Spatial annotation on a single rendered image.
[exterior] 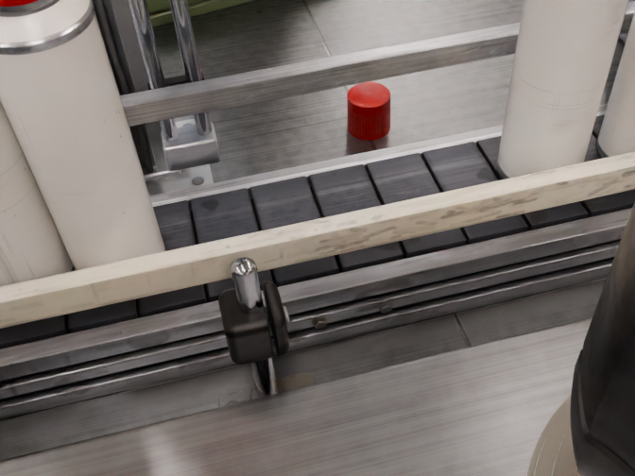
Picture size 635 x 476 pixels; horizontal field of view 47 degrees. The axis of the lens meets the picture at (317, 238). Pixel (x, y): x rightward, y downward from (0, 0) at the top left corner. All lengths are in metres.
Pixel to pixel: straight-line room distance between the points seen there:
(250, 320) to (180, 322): 0.07
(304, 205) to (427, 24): 0.31
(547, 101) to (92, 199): 0.25
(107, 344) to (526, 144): 0.26
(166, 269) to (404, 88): 0.32
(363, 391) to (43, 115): 0.20
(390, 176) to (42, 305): 0.22
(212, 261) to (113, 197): 0.06
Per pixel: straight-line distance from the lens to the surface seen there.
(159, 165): 0.55
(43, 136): 0.35
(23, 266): 0.42
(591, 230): 0.46
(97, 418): 0.44
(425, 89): 0.63
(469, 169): 0.48
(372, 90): 0.57
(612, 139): 0.49
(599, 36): 0.41
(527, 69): 0.42
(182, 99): 0.41
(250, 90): 0.42
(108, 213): 0.38
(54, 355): 0.42
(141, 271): 0.39
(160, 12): 0.75
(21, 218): 0.40
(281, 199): 0.46
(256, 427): 0.36
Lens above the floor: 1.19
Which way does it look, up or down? 46 degrees down
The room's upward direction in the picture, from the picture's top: 4 degrees counter-clockwise
